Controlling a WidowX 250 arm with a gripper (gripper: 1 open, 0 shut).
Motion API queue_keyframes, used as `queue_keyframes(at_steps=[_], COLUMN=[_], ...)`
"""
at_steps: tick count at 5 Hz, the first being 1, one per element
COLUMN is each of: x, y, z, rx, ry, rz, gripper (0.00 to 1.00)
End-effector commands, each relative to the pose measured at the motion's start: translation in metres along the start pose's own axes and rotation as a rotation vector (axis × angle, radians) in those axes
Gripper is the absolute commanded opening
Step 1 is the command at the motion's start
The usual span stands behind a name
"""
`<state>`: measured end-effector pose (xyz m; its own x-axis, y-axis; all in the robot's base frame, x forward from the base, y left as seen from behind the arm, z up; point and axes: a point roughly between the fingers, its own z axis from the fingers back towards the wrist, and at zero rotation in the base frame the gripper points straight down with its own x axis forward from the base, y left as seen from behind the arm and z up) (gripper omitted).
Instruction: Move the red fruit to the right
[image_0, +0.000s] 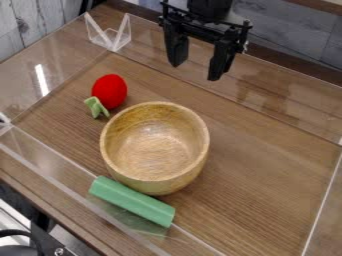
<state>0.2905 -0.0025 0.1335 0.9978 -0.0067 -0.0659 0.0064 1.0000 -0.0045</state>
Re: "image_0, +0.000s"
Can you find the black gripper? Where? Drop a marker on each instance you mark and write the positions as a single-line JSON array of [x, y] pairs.
[[211, 21]]

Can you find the red plush fruit green leaf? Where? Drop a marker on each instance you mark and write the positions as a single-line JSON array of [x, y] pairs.
[[109, 94]]

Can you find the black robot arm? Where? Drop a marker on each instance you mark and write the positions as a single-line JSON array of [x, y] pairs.
[[209, 21]]

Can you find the wooden bowl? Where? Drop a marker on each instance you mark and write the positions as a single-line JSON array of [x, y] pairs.
[[154, 145]]

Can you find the green rectangular block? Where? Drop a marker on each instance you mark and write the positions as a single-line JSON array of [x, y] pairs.
[[133, 201]]

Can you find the clear acrylic corner bracket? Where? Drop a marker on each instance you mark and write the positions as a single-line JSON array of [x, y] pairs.
[[110, 38]]

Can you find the black metal mount bracket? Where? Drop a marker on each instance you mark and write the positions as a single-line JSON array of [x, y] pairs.
[[52, 246]]

